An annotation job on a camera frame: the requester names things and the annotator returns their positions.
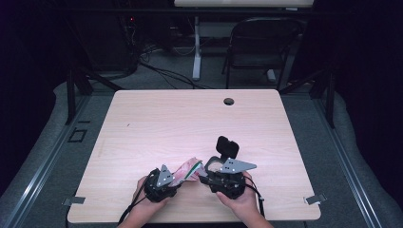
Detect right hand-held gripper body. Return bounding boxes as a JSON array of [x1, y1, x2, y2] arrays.
[[202, 158, 258, 200]]

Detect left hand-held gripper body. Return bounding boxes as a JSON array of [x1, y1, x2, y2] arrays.
[[144, 163, 182, 203]]

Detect pink plastic packet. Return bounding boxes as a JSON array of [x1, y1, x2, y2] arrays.
[[169, 157, 207, 188]]

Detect glass jar with black lid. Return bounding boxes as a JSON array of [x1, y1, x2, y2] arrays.
[[203, 136, 240, 175]]

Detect person's left hand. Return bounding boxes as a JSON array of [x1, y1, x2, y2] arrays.
[[131, 175, 169, 215]]

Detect person's right hand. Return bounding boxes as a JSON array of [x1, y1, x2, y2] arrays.
[[216, 171, 260, 217]]

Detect grey tape strip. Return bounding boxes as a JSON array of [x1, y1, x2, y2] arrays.
[[62, 196, 86, 206], [303, 193, 328, 205]]

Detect white desk leg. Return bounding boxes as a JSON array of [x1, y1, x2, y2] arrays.
[[192, 15, 202, 81]]

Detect black folding chair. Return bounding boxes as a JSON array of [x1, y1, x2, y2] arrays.
[[221, 17, 304, 91]]

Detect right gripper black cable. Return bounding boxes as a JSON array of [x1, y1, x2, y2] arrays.
[[243, 175, 266, 219]]

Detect black floor cables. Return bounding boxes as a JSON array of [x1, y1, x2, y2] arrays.
[[138, 47, 212, 90]]

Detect aluminium floor rail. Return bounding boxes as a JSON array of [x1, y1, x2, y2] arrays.
[[0, 94, 93, 228], [312, 94, 385, 228]]

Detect black metal frame stand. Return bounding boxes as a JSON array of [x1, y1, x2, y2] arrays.
[[65, 67, 124, 125], [279, 67, 336, 129]]

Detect black horizontal frame bar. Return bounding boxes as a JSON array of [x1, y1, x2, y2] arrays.
[[60, 8, 334, 17]]

